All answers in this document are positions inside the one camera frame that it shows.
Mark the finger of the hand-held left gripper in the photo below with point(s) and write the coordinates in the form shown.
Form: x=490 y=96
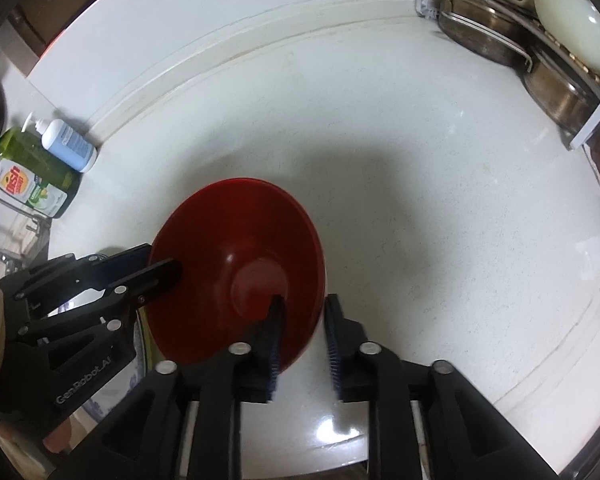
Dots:
x=125 y=260
x=155 y=277

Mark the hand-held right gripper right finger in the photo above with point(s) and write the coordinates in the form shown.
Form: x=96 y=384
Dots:
x=332 y=350

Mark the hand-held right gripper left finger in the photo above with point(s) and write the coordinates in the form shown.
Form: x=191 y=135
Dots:
x=275 y=350

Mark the large blue floral plate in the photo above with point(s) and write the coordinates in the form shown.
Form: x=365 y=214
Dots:
x=139 y=360

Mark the red bowl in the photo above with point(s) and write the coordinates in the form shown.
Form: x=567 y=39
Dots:
x=240 y=240

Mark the person's left hand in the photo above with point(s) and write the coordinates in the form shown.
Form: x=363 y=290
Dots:
x=60 y=440

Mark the metal faucet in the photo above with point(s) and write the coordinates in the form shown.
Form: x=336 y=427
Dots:
x=7 y=261

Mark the green dish soap bottle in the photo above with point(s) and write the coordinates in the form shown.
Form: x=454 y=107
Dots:
x=35 y=180

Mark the white pump bottle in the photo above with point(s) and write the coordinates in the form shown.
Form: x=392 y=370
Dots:
x=67 y=147

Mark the deep stainless steel pot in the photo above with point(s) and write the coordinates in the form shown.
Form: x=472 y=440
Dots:
x=560 y=95

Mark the shallow stainless steel pan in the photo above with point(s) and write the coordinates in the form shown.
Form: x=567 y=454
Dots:
x=485 y=30

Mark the cream rounded pot lid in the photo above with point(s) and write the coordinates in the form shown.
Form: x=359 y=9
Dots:
x=575 y=25

